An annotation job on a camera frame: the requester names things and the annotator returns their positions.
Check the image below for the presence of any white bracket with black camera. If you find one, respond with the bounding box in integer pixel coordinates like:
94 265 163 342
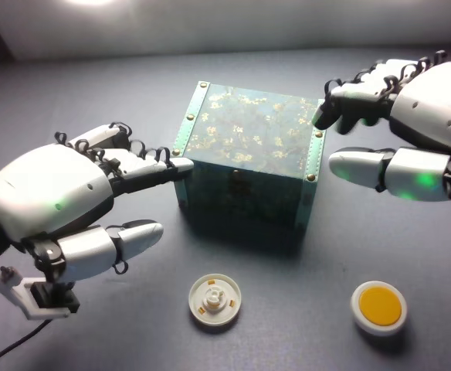
0 262 80 321

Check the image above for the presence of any white button with yellow top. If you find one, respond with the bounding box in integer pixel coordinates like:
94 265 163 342
350 281 408 336

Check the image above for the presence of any teal floral lidded box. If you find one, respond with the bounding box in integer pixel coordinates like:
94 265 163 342
171 80 326 237

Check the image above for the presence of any grey table cloth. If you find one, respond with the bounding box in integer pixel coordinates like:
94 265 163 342
0 46 451 371

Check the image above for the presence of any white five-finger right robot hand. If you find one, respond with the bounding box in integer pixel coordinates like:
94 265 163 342
312 49 451 204

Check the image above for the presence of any thin black cable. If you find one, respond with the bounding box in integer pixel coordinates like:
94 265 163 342
0 318 52 366

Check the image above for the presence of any white round disc with pegs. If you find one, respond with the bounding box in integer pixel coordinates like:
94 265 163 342
188 273 243 328

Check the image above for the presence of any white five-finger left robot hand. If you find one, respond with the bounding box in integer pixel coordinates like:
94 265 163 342
0 121 195 283

